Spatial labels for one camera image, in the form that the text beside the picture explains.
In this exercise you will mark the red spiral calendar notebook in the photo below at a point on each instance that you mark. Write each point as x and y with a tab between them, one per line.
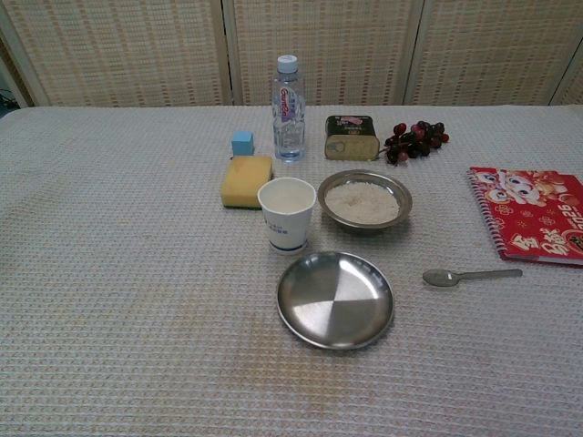
533	218

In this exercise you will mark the dark red grape bunch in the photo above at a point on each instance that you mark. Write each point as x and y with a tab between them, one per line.
416	141

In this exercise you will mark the metal spoon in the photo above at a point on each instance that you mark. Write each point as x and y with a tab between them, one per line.
439	277

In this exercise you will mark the white waffle-weave tablecloth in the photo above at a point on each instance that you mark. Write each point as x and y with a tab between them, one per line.
136	273

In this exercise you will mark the stainless steel plate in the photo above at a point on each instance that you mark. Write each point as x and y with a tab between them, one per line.
334	302

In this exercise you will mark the yellow sponge with green pad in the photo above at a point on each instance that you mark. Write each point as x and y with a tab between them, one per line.
246	182

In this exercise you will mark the luncheon meat can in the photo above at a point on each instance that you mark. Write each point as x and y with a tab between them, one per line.
351	145

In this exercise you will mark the woven folding screen panel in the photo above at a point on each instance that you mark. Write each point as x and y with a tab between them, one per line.
571	91
13	82
492	50
127	50
319	27

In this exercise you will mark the light blue cube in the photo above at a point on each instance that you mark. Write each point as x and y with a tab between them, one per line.
242	145

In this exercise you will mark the clear plastic water bottle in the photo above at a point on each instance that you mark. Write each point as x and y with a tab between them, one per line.
289	114

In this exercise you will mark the white paper cup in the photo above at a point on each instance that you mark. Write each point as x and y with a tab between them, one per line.
287	227

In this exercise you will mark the stainless steel bowl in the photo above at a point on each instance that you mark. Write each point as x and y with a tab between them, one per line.
364	177

